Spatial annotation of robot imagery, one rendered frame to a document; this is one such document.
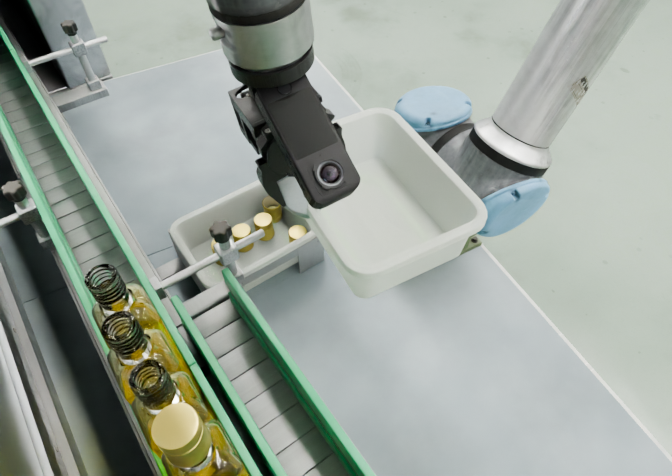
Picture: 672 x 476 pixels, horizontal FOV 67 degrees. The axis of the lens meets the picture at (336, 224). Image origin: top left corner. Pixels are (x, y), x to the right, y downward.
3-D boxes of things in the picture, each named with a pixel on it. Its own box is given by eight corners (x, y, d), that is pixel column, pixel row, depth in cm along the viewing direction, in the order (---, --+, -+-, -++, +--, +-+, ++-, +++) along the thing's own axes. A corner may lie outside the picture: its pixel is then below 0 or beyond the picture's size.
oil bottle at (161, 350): (156, 420, 65) (95, 343, 48) (197, 394, 67) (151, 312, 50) (175, 458, 62) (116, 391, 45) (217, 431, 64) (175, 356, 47)
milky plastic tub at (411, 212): (383, 151, 73) (388, 101, 66) (481, 265, 61) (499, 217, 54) (271, 192, 68) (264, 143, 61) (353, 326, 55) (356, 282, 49)
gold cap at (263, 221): (268, 223, 99) (266, 209, 96) (278, 235, 97) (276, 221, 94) (252, 232, 98) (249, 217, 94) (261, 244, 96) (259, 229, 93)
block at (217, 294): (185, 324, 80) (174, 301, 75) (238, 294, 84) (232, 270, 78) (195, 341, 78) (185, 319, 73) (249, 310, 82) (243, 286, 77)
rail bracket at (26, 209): (12, 251, 82) (-34, 194, 71) (56, 231, 84) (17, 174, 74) (19, 268, 80) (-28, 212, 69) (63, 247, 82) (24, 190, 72)
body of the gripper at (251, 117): (304, 108, 55) (283, 3, 45) (344, 155, 50) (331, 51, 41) (239, 137, 53) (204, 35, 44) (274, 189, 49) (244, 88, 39)
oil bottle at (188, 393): (177, 458, 62) (119, 390, 45) (219, 430, 64) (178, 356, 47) (197, 501, 59) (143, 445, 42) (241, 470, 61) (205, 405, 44)
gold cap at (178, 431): (165, 425, 41) (150, 405, 37) (210, 416, 41) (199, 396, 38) (165, 472, 39) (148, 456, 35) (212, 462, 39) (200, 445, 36)
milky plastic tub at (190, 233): (175, 253, 96) (163, 224, 90) (277, 202, 105) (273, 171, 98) (218, 320, 88) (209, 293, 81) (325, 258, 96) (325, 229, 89)
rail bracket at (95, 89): (56, 126, 115) (6, 34, 98) (128, 99, 122) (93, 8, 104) (63, 137, 113) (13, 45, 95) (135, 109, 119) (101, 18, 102)
